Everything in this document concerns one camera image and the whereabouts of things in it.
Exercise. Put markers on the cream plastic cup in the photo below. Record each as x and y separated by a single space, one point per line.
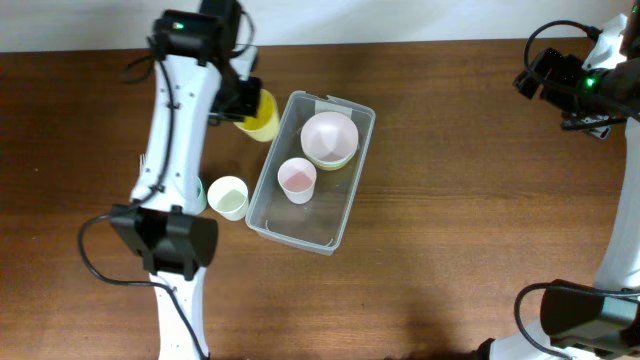
229 197

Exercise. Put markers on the yellow plastic bowl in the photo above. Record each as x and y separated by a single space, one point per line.
330 165

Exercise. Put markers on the pink plastic bowl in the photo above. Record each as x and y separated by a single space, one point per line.
329 137

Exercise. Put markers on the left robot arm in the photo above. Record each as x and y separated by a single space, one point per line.
202 77

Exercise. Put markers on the yellow plastic cup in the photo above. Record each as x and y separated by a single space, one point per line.
265 125

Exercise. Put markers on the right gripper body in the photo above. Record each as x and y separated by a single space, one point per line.
567 75

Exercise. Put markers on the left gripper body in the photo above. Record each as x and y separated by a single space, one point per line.
238 98

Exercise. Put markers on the pink plastic cup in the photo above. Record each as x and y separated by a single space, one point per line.
297 178

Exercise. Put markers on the green plastic cup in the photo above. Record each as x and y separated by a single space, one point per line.
201 199

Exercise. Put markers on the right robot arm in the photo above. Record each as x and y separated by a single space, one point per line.
562 319

